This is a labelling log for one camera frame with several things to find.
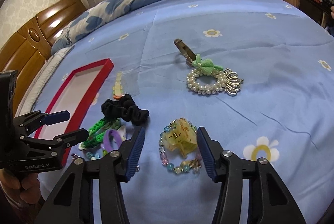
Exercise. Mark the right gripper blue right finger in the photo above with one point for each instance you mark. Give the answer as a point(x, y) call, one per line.
point(210, 151)

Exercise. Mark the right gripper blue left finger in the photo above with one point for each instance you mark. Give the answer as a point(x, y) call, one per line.
point(130, 152)

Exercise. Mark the grey striped pillow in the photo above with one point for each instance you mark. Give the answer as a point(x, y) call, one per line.
point(39, 82)

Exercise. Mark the yellow hair comb with flowers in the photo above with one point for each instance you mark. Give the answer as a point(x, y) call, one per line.
point(117, 87)

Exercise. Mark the yellow translucent hair claw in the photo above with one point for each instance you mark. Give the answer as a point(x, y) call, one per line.
point(180, 135)

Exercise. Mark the blue floral bed sheet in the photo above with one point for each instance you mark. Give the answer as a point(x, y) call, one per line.
point(284, 110)

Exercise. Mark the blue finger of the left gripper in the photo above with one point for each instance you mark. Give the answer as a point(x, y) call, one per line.
point(53, 118)
point(72, 138)

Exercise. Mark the person's left hand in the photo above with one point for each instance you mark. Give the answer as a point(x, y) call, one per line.
point(21, 192)

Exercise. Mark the red shallow tray box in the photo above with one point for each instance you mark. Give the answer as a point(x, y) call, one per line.
point(76, 95)

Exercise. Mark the wooden headboard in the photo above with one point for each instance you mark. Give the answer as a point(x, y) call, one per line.
point(28, 49)

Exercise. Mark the black velvet scrunchie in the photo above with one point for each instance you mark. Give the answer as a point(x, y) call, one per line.
point(126, 109)

